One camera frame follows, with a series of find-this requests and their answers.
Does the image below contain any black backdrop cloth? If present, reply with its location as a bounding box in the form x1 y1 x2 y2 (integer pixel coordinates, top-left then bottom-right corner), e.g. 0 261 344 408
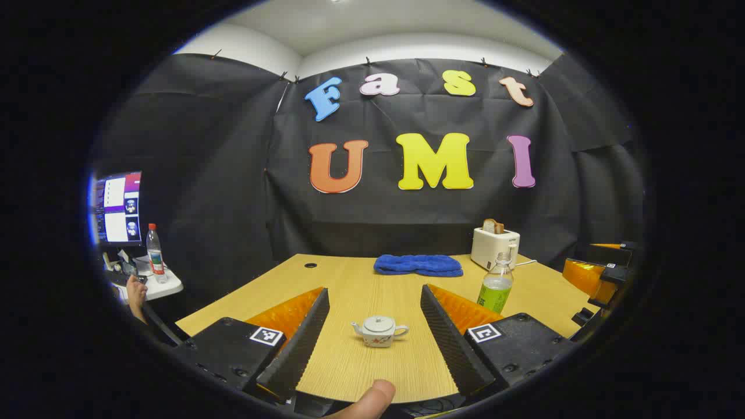
93 54 647 309

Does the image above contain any computer monitor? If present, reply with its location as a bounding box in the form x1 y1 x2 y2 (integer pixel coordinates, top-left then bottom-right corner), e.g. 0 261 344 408
90 171 143 245

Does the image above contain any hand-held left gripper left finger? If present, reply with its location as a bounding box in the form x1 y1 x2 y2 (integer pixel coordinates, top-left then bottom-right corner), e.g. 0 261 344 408
173 286 331 405

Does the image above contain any small white side table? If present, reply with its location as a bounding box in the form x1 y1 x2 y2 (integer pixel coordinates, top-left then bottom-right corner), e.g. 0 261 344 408
108 256 184 303

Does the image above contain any red cap plastic bottle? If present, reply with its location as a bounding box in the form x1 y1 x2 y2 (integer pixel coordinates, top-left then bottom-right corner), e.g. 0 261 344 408
147 223 168 284

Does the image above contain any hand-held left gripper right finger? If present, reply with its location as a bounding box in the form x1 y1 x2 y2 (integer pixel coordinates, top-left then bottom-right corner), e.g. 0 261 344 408
419 283 578 399

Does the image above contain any blue towel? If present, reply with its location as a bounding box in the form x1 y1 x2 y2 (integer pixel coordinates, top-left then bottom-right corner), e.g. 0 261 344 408
374 254 464 278

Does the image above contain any green label water bottle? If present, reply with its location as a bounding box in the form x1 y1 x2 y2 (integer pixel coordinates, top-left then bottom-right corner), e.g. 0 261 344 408
477 251 515 315

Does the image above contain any white toaster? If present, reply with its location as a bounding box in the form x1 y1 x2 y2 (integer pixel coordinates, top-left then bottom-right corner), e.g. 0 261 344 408
470 227 520 271

